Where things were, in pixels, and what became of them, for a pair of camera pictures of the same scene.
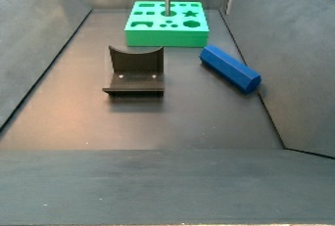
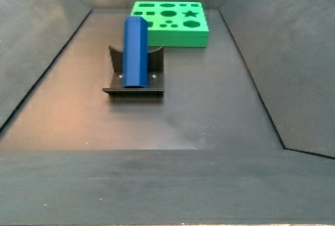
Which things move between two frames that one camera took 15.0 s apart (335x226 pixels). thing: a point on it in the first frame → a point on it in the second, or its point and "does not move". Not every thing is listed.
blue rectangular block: (231, 69) → (136, 52)
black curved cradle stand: (139, 73) does not move
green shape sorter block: (180, 29) does not move
